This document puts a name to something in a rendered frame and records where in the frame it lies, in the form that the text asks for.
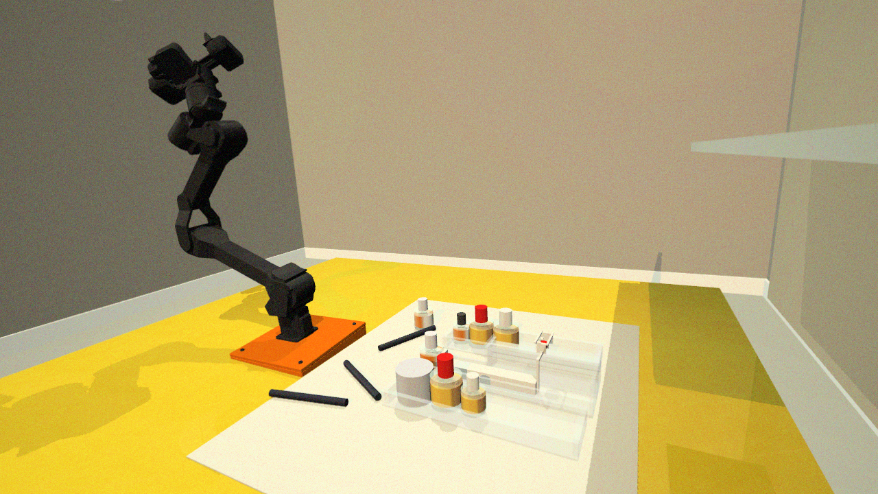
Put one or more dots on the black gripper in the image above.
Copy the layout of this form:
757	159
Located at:
221	52

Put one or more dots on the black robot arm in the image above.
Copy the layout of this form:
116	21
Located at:
200	130

